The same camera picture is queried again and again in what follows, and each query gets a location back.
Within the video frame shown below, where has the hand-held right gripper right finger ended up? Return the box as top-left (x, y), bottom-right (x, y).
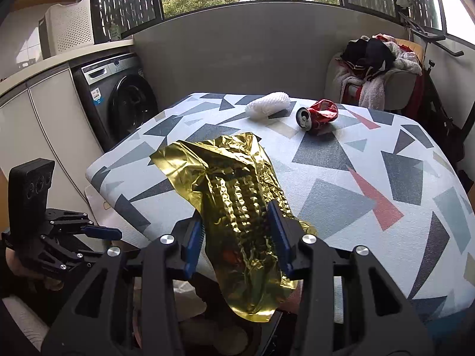
top-left (266, 199), bottom-right (435, 356)

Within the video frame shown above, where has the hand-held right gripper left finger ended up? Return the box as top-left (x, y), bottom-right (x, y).
top-left (41, 215), bottom-right (205, 356)

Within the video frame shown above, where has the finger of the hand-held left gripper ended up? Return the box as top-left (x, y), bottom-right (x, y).
top-left (39, 235), bottom-right (112, 273)
top-left (46, 209), bottom-right (123, 241)

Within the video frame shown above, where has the gold foil wrapper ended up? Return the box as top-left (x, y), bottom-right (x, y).
top-left (150, 132), bottom-right (318, 323)

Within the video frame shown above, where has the white cabinet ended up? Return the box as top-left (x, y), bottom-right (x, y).
top-left (0, 63), bottom-right (108, 227)

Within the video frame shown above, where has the grey washing machine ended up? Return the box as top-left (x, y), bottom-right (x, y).
top-left (70, 53), bottom-right (160, 152)

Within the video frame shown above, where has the crushed red drink can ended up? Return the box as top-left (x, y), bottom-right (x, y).
top-left (296, 99), bottom-right (339, 130)

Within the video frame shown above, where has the white foam fruit net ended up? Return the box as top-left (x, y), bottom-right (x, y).
top-left (245, 91), bottom-right (291, 120)

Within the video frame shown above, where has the white perforated laundry basket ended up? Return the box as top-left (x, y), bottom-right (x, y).
top-left (39, 0), bottom-right (95, 60)

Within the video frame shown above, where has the white fluffy towel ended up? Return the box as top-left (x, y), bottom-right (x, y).
top-left (334, 65), bottom-right (388, 110)

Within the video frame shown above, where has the beige chair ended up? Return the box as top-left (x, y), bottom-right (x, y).
top-left (324, 52), bottom-right (418, 110)

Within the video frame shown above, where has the black exercise bike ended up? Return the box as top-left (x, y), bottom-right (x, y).
top-left (395, 0), bottom-right (466, 164)

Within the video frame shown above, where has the pile of clothes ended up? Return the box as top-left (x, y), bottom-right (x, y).
top-left (339, 34), bottom-right (424, 78)

